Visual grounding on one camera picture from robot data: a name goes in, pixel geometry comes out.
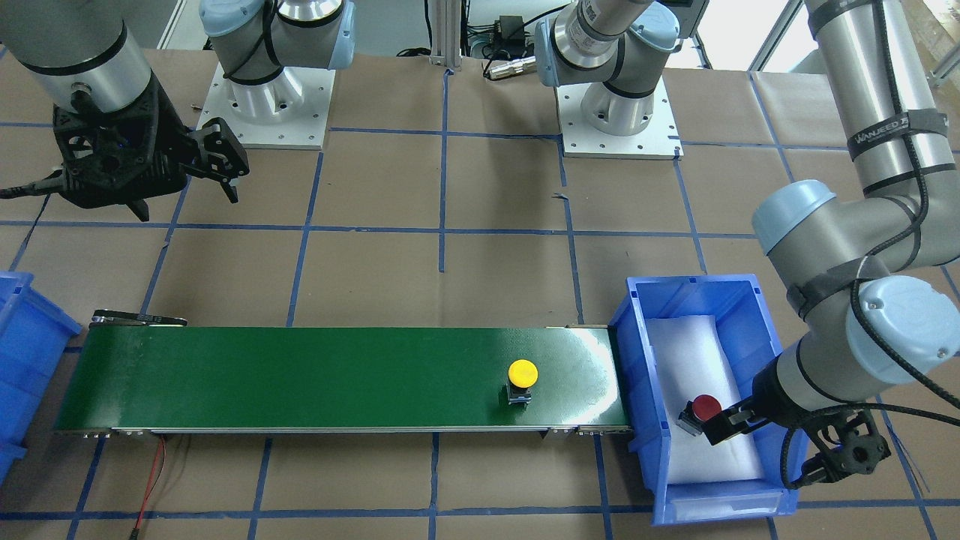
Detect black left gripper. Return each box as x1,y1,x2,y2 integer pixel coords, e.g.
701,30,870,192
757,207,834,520
705,362,891,488

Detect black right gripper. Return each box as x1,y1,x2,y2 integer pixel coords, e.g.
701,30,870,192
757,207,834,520
52,75,250,222

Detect red push button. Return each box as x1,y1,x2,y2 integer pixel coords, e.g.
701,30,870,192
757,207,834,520
676,394,723,437

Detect yellow push button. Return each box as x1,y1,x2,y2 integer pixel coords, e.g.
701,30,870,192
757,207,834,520
506,358,539,406

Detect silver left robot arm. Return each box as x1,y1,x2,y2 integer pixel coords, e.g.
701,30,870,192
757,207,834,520
703,1,958,489

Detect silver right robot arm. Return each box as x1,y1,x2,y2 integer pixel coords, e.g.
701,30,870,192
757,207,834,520
2,1,356,221

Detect white foam pad bin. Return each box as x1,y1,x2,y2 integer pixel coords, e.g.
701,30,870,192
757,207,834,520
645,315,766,485

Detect blue plastic bin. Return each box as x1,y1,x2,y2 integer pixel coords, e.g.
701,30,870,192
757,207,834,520
610,274,799,526
1,272,81,479

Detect green conveyor belt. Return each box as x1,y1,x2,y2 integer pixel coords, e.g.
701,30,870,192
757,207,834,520
55,325,630,434

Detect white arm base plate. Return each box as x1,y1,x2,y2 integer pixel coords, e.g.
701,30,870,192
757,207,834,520
196,65,338,151
556,79,683,160

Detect red and black wires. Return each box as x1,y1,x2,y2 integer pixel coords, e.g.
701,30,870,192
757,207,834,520
133,437,170,533

